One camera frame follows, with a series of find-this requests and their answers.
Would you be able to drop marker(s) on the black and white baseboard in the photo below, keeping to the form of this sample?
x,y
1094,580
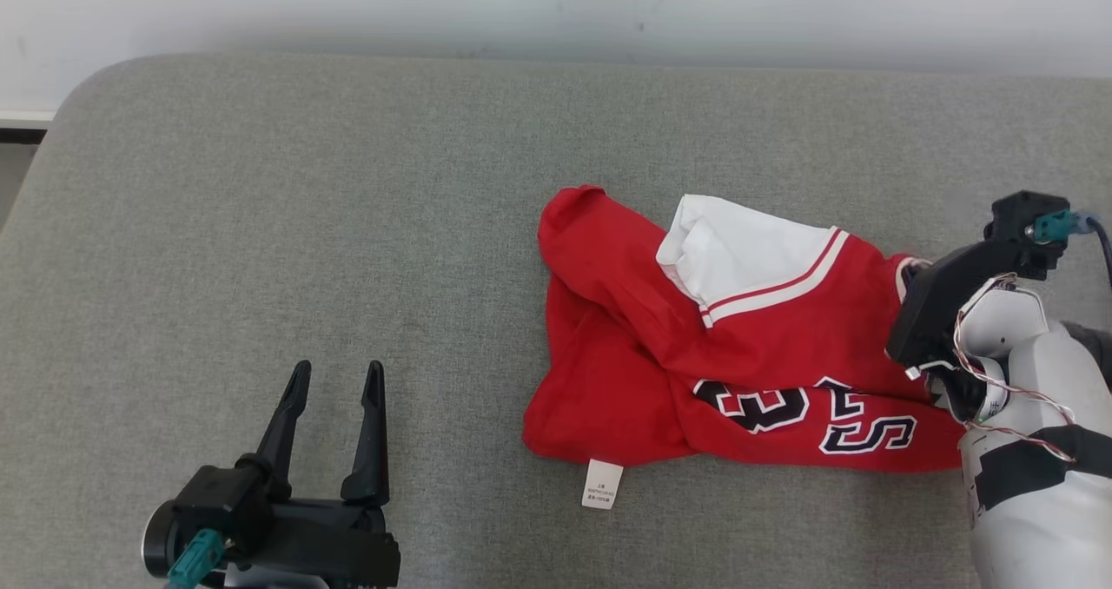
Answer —
x,y
22,129

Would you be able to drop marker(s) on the left wrist teal plug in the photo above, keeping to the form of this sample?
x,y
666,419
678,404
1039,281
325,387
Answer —
x,y
195,559

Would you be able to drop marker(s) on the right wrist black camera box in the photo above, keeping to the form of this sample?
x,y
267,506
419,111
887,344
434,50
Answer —
x,y
1016,215

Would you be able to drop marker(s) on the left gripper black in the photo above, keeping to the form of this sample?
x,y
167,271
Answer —
x,y
330,541

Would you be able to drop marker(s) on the right wrist teal plug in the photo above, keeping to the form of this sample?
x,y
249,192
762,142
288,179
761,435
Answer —
x,y
1055,224

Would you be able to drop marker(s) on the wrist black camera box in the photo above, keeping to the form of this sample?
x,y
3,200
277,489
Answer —
x,y
217,498
1016,215

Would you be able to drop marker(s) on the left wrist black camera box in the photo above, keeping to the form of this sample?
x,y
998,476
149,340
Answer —
x,y
217,498

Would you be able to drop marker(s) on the red basketball jersey white trim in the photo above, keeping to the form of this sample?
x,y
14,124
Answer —
x,y
625,328

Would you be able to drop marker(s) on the wrist teal plug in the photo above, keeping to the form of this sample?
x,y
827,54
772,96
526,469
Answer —
x,y
1055,224
195,559

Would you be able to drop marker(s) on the grey fabric sofa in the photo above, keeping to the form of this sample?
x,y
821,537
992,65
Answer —
x,y
347,224

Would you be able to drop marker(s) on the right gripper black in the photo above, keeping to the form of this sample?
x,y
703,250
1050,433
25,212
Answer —
x,y
934,311

